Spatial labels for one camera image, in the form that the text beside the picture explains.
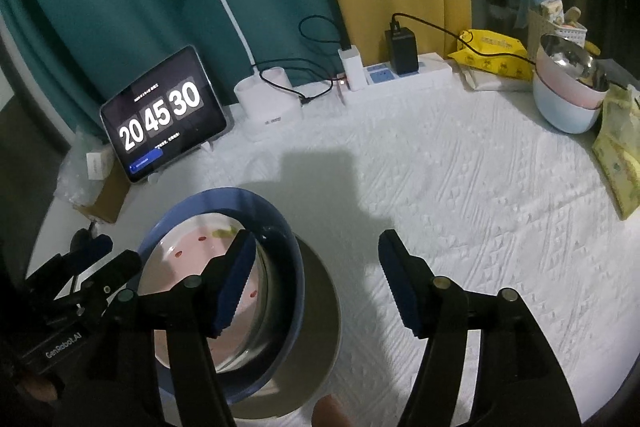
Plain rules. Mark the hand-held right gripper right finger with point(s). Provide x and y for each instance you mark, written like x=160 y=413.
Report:
x=400 y=287

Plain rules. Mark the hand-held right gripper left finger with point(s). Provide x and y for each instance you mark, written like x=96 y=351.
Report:
x=235 y=287

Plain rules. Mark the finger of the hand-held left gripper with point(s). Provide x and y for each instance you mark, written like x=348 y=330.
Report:
x=90 y=249
x=120 y=267

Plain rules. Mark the cream ceramic bowl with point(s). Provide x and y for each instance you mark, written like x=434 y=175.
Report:
x=320 y=317

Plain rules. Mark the person's left hand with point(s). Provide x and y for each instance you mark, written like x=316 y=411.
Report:
x=42 y=384

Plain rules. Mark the cardboard box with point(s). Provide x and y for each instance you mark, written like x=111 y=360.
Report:
x=105 y=197

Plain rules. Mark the white textured tablecloth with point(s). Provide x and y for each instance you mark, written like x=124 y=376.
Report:
x=475 y=207

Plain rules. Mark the person's leg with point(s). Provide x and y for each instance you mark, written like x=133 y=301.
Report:
x=331 y=412

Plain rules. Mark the tablet showing clock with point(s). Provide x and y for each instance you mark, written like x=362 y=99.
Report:
x=160 y=117

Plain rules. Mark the white power strip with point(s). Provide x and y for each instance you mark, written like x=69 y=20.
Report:
x=430 y=69

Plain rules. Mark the white packet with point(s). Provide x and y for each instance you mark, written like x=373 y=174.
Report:
x=490 y=83

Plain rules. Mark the white charger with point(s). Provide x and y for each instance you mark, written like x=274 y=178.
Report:
x=352 y=67

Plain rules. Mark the light blue bowl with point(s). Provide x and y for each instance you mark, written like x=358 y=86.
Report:
x=560 y=112

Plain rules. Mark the teal curtain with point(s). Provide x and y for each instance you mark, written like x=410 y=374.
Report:
x=75 y=7

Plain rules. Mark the yellow tissue pack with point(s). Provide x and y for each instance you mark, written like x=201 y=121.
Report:
x=620 y=172

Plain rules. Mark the yellow wipes packet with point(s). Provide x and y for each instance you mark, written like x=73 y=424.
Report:
x=495 y=52

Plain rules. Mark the pink bowl with steel inside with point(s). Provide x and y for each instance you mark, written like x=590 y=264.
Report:
x=555 y=82

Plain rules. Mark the crumpled yellowish plastic bag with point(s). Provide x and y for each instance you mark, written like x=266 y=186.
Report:
x=620 y=107

